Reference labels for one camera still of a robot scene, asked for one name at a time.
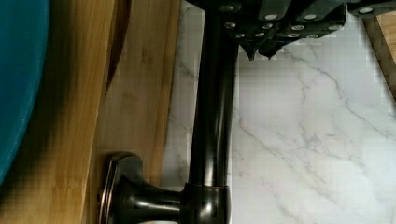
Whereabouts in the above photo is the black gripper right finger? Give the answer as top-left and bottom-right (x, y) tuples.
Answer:
(259, 0), (395, 58)

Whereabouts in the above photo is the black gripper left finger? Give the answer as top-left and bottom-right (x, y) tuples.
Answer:
(186, 0), (292, 62)

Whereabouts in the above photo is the wooden drawer with black handle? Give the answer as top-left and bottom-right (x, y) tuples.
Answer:
(1, 0), (240, 224)

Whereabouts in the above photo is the bamboo cutting board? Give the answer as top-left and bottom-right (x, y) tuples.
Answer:
(363, 12), (396, 96)

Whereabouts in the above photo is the blue plate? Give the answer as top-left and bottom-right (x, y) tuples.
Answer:
(0, 0), (50, 180)

